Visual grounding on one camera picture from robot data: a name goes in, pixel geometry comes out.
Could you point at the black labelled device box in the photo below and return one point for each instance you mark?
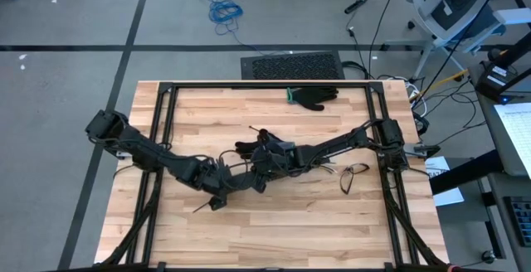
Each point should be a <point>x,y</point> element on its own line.
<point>493,79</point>

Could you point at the clear safety glasses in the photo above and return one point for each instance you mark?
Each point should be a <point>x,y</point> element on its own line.
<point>350,174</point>

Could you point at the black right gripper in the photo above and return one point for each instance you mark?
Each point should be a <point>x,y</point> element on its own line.
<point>276,162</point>

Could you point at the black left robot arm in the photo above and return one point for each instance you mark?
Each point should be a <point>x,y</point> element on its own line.
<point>145,153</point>

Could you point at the laptop with white screen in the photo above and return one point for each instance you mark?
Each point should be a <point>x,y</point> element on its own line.
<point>516,135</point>

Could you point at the black power strip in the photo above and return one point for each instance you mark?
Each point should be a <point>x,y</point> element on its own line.
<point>356,6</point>

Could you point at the all black glove green cuff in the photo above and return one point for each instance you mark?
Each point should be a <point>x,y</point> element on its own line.
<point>313,97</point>

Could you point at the grey black glove green cuff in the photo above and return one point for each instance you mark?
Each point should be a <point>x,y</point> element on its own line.
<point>257,139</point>

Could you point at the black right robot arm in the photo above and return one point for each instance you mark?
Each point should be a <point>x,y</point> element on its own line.
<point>365,143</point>

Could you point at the grey mesh office chair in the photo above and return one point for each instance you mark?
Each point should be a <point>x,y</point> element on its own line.
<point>456,15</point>

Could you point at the black stand pole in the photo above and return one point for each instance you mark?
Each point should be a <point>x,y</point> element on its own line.
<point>514,50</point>

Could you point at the black keyboard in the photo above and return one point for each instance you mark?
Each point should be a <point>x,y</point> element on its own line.
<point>520,222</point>
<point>290,66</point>

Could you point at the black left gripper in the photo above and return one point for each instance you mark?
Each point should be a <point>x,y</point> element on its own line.
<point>213,180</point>

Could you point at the white paper sheet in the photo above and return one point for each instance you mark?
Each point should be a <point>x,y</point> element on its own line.
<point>448,197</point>

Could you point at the yellow tube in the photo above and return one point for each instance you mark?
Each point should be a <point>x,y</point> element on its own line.
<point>444,82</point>

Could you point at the black desk beam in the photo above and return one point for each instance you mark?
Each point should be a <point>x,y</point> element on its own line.
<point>464,172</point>

